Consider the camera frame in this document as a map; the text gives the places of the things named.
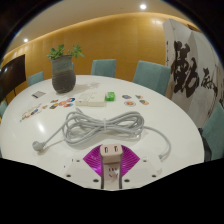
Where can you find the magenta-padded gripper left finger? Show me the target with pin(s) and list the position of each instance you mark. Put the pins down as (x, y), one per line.
(91, 161)

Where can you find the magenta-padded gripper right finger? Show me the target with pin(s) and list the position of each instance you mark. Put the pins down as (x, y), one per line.
(130, 161)

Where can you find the small white charger block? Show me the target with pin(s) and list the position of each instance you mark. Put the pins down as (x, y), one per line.
(111, 154)

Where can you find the round colourful badge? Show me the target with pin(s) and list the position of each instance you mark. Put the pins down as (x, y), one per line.
(126, 96)
(139, 97)
(70, 99)
(130, 103)
(62, 103)
(144, 102)
(53, 106)

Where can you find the white flat box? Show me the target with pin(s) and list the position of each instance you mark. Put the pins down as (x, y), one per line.
(90, 99)

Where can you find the black bag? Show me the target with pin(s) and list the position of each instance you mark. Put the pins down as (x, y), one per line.
(206, 146)

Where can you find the colourful sticker sheet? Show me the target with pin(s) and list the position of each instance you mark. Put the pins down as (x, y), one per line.
(30, 112)

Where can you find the small grey card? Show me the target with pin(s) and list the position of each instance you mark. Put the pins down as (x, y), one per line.
(38, 94)

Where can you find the potted plant in grey pot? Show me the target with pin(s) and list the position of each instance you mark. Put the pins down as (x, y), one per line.
(63, 76)

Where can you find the folding screen with black calligraphy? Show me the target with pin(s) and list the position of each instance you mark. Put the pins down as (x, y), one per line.
(193, 66)

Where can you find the ceiling spot lights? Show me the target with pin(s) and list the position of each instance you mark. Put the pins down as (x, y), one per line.
(143, 6)

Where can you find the black wall screen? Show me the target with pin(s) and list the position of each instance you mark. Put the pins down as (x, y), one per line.
(12, 76)

